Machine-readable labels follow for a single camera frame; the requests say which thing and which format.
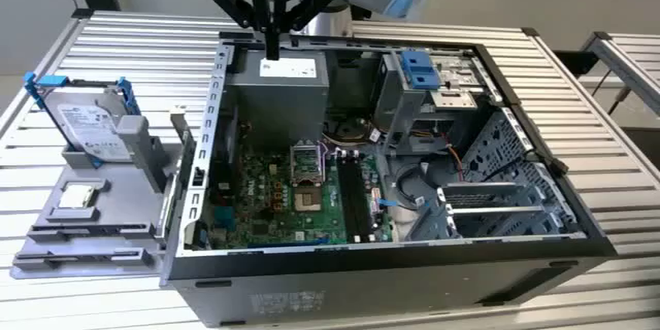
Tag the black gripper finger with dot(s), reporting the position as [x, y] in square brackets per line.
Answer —
[232, 1]
[310, 9]

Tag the black RAM slot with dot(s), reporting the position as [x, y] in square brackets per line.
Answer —
[358, 198]
[352, 198]
[346, 198]

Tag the blue drive latch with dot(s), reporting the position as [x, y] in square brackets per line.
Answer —
[418, 63]

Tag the grey power supply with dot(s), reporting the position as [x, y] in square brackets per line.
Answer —
[279, 106]

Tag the grey metal drive bay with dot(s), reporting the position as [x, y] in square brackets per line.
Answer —
[392, 106]

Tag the round case speaker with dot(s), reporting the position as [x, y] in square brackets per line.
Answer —
[351, 129]

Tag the thin locking lever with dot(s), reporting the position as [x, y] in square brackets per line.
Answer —
[324, 160]

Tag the green graphics card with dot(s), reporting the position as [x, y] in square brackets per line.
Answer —
[188, 152]

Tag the blue disk carrier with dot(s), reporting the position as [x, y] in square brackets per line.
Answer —
[51, 80]

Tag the silver hard disk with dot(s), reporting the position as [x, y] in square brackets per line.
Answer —
[87, 121]

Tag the CPU socket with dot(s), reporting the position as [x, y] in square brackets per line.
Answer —
[308, 199]

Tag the perforated metal disk cage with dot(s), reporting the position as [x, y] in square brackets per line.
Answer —
[511, 140]

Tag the grey parts rack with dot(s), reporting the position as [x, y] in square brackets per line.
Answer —
[128, 198]

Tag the green motherboard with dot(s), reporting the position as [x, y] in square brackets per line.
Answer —
[310, 225]

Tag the silver CPU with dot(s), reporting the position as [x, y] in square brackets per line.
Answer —
[78, 195]

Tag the blue expansion slot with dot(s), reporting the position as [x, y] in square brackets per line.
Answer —
[288, 244]

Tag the slatted metal side table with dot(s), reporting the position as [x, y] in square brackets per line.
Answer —
[634, 52]

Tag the black PC case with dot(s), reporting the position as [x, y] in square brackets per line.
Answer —
[360, 287]

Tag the black flat bracket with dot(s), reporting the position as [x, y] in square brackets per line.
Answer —
[575, 60]

